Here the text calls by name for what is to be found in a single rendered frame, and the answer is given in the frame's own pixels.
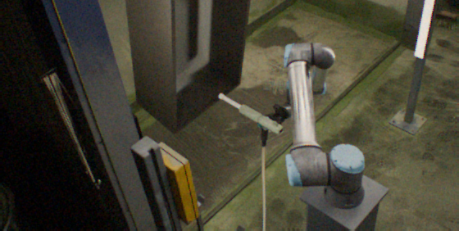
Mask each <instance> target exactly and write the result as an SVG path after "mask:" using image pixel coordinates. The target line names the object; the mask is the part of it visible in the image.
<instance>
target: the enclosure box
mask: <svg viewBox="0 0 459 231"><path fill-rule="evenodd" d="M125 4H126V10H127V12H126V15H127V22H128V28H129V34H130V51H131V58H132V65H133V72H134V89H135V95H136V102H137V103H138V104H139V106H141V107H142V108H143V109H144V110H145V111H147V112H148V114H150V115H151V116H153V117H154V118H155V119H156V120H157V121H158V122H160V123H161V124H162V125H163V126H164V127H167V128H168V130H169V131H171V132H172V133H173V134H176V133H177V132H179V131H180V130H181V129H182V128H183V127H185V126H187V125H188V124H189V123H190V122H192V121H193V120H194V119H196V118H197V117H199V116H200V115H201V114H202V113H203V112H204V111H206V110H208V109H209V107H210V106H213V105H215V103H216V102H218V101H220V98H219V96H220V93H222V94H224V95H225V96H226V95H227V94H228V93H230V91H233V90H234V89H235V88H236V87H237V86H239V85H240V80H241V74H242V68H243V57H244V51H245V45H246V34H247V28H248V17H249V12H250V0H125Z"/></svg>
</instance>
